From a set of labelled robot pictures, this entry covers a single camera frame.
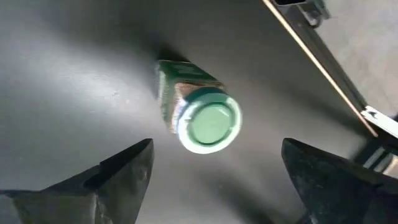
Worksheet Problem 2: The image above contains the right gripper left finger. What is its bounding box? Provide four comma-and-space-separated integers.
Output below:
0, 138, 155, 224

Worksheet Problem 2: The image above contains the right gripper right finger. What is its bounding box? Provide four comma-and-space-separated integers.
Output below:
281, 138, 398, 224

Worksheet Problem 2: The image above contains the green-lid glass spice jar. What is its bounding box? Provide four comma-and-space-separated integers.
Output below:
155, 59, 243, 156

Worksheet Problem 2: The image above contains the silver table edge plate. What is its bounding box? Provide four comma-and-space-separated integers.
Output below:
360, 105, 398, 139

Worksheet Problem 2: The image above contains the black aluminium table frame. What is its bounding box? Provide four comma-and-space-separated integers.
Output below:
261, 0, 398, 177

